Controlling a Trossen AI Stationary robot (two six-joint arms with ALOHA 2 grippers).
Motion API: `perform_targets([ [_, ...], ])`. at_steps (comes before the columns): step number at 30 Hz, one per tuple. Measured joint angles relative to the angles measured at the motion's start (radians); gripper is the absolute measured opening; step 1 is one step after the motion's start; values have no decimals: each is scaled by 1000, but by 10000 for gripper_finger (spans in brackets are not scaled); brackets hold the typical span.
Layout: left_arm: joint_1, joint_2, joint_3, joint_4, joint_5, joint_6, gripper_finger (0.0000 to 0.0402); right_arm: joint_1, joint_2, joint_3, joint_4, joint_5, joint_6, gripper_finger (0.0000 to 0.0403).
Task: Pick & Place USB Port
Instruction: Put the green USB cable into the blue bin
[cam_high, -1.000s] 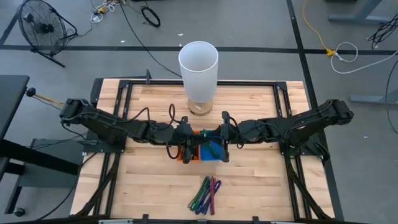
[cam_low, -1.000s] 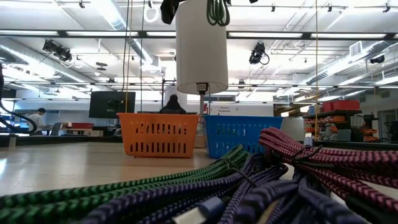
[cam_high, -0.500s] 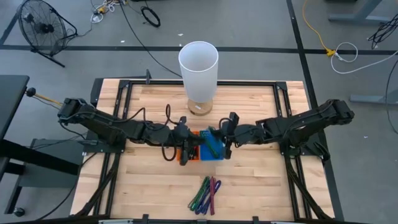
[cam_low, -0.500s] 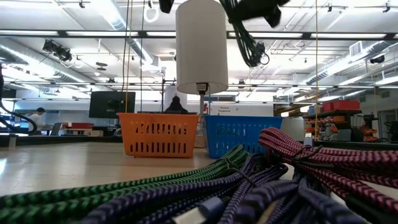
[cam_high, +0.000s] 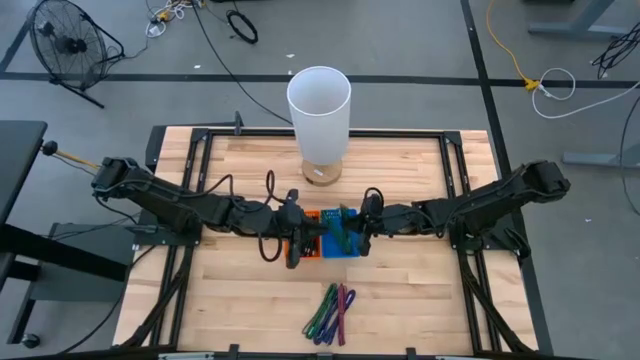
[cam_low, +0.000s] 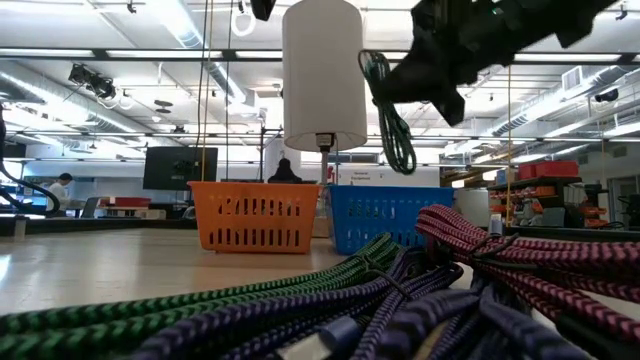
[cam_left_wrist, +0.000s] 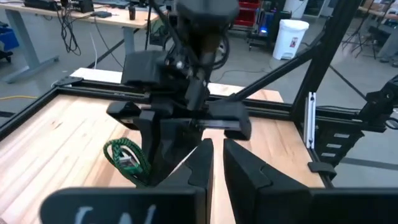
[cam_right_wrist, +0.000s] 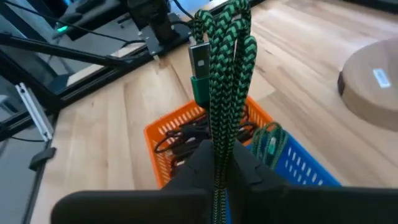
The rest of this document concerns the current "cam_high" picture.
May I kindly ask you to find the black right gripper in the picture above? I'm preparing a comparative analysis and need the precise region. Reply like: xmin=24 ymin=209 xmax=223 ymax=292
xmin=343 ymin=192 xmax=402 ymax=258

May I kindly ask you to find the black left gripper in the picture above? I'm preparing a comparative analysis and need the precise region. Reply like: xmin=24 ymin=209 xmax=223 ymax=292
xmin=272 ymin=188 xmax=330 ymax=270

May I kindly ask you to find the green USB cable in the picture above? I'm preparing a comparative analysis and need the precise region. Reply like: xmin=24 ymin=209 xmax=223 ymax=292
xmin=322 ymin=209 xmax=354 ymax=254
xmin=302 ymin=283 xmax=339 ymax=337

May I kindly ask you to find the maroon USB cable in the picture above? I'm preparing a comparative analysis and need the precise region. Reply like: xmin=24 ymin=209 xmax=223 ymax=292
xmin=337 ymin=283 xmax=348 ymax=347

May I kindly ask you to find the orange plastic tray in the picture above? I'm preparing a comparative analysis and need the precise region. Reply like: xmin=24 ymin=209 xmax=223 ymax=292
xmin=283 ymin=209 xmax=322 ymax=260

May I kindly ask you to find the blue plastic tray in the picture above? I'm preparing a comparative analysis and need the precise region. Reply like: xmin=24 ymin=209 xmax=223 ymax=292
xmin=319 ymin=208 xmax=362 ymax=260

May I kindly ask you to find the white lamp with wooden base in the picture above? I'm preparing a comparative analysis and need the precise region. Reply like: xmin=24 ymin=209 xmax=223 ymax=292
xmin=286 ymin=65 xmax=353 ymax=188

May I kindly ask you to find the grey desk leg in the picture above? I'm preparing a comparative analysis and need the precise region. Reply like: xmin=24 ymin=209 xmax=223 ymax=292
xmin=527 ymin=0 xmax=640 ymax=42
xmin=561 ymin=143 xmax=640 ymax=172

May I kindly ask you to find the black desk top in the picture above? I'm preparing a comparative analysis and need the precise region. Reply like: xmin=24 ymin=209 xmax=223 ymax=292
xmin=0 ymin=119 xmax=49 ymax=226

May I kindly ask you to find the black floor fan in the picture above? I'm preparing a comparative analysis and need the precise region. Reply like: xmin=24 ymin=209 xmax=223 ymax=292
xmin=27 ymin=0 xmax=126 ymax=110

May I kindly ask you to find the black aluminium table frame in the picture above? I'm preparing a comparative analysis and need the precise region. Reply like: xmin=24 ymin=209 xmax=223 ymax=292
xmin=119 ymin=127 xmax=539 ymax=354

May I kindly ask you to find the black corner bracket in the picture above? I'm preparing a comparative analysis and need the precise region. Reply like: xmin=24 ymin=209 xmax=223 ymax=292
xmin=144 ymin=125 xmax=168 ymax=174

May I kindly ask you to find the long black power cord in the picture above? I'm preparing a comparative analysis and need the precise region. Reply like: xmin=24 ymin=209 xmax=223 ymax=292
xmin=189 ymin=0 xmax=295 ymax=126

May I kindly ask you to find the coiled black cable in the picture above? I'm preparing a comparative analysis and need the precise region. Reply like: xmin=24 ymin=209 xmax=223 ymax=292
xmin=225 ymin=9 xmax=260 ymax=45

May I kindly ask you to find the white floor cable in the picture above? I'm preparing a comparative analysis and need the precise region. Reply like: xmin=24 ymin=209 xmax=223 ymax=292
xmin=531 ymin=67 xmax=640 ymax=120

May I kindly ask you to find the yellow extension cord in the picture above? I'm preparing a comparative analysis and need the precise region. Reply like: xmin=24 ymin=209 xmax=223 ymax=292
xmin=485 ymin=0 xmax=541 ymax=93

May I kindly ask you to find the black desk frame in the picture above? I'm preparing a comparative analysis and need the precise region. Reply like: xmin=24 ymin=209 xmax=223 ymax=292
xmin=0 ymin=219 xmax=129 ymax=346

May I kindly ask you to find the white and yellow cable tangle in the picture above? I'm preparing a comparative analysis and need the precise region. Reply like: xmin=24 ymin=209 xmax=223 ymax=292
xmin=144 ymin=0 xmax=206 ymax=39

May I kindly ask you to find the thin black floor cable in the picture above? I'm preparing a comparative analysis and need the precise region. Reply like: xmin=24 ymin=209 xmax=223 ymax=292
xmin=618 ymin=94 xmax=640 ymax=217

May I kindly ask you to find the black floor cable bundle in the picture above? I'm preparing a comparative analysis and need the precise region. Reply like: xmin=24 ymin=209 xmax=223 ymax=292
xmin=591 ymin=29 xmax=640 ymax=77

